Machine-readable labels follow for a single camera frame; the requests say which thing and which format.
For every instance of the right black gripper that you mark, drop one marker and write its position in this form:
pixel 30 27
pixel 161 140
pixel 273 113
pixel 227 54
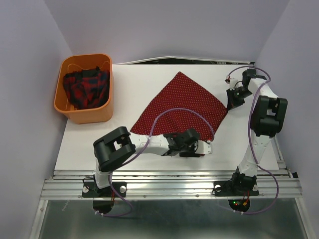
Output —
pixel 232 102

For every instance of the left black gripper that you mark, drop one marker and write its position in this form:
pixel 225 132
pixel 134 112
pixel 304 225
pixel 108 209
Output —
pixel 191 153

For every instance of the red polka dot skirt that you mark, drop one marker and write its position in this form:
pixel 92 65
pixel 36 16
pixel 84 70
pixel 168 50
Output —
pixel 182 104

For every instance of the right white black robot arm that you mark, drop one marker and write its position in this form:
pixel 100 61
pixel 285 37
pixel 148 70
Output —
pixel 265 120

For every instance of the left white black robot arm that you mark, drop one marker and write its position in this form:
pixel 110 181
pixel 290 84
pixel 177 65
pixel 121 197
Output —
pixel 115 148

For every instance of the red black plaid skirt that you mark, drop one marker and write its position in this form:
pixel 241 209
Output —
pixel 87 89

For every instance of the orange plastic bin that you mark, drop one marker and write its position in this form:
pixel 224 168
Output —
pixel 61 102

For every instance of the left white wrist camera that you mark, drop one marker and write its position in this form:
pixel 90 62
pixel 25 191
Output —
pixel 204 147

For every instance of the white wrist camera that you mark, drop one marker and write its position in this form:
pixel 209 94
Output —
pixel 204 147
pixel 233 83

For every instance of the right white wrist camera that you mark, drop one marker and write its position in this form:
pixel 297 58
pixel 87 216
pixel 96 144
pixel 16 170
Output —
pixel 233 83

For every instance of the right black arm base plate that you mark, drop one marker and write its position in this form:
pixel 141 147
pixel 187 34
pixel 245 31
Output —
pixel 226 188

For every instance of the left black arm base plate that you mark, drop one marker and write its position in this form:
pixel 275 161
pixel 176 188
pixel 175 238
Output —
pixel 90 190

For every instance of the aluminium front rail frame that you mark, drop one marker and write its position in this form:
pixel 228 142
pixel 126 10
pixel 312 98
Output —
pixel 156 185

